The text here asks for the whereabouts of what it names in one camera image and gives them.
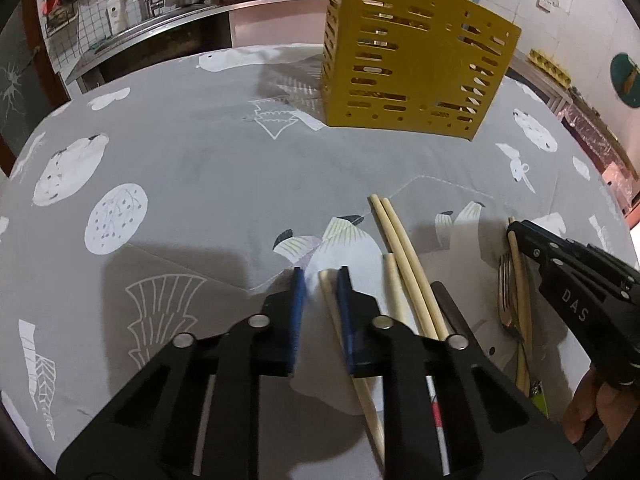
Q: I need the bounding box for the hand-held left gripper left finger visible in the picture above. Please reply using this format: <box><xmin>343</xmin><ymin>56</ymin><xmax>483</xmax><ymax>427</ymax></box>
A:
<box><xmin>56</xmin><ymin>266</ymin><xmax>307</xmax><ymax>480</ymax></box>

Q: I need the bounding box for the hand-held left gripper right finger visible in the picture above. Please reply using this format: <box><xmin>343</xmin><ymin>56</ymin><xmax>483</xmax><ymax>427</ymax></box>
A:
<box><xmin>336</xmin><ymin>266</ymin><xmax>586</xmax><ymax>480</ymax></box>

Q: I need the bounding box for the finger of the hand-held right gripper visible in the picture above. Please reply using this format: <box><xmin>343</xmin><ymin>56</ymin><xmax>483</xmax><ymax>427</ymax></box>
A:
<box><xmin>506</xmin><ymin>219</ymin><xmax>640</xmax><ymax>302</ymax></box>
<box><xmin>537</xmin><ymin>259</ymin><xmax>640</xmax><ymax>392</ymax></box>

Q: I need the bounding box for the bamboo chopstick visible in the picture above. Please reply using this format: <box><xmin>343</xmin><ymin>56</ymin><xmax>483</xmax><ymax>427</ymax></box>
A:
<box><xmin>368</xmin><ymin>195</ymin><xmax>437</xmax><ymax>341</ymax></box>
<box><xmin>318</xmin><ymin>269</ymin><xmax>387</xmax><ymax>462</ymax></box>
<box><xmin>507</xmin><ymin>216</ymin><xmax>532</xmax><ymax>392</ymax></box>
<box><xmin>382</xmin><ymin>253</ymin><xmax>452</xmax><ymax>477</ymax></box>
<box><xmin>381</xmin><ymin>198</ymin><xmax>452</xmax><ymax>340</ymax></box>

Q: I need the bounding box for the metal fork with green handle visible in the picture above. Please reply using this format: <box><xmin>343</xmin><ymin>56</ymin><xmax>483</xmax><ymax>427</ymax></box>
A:
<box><xmin>497</xmin><ymin>252</ymin><xmax>549</xmax><ymax>420</ymax></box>

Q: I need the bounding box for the person's right hand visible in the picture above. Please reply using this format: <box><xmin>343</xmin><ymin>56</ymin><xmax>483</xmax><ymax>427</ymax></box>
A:
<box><xmin>564</xmin><ymin>367</ymin><xmax>618</xmax><ymax>456</ymax></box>

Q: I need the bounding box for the grey printed tablecloth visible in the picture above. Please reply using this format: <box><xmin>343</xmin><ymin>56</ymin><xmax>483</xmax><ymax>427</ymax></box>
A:
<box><xmin>0</xmin><ymin>42</ymin><xmax>640</xmax><ymax>480</ymax></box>

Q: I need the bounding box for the yellow egg carton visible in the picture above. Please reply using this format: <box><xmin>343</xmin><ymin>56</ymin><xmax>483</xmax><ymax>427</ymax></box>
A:
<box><xmin>529</xmin><ymin>49</ymin><xmax>572</xmax><ymax>86</ymax></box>

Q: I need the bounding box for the pink cabinet front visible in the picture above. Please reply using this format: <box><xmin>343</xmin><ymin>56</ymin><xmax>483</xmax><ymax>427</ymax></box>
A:
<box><xmin>229</xmin><ymin>0</ymin><xmax>328</xmax><ymax>50</ymax></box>

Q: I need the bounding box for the stainless steel sink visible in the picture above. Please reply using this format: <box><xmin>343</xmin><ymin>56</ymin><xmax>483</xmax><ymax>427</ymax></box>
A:
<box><xmin>67</xmin><ymin>2</ymin><xmax>231</xmax><ymax>83</ymax></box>

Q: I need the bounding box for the white soap bottle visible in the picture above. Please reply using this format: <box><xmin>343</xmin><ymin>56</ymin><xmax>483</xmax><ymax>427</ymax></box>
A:
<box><xmin>106</xmin><ymin>0</ymin><xmax>126</xmax><ymax>36</ymax></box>

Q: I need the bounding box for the red hanging bag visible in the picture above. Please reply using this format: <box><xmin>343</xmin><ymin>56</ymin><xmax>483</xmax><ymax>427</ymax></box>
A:
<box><xmin>42</xmin><ymin>0</ymin><xmax>80</xmax><ymax>28</ymax></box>

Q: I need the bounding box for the teal round wall decoration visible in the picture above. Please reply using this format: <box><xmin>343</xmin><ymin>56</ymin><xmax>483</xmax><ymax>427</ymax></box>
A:
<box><xmin>610</xmin><ymin>52</ymin><xmax>640</xmax><ymax>108</ymax></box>

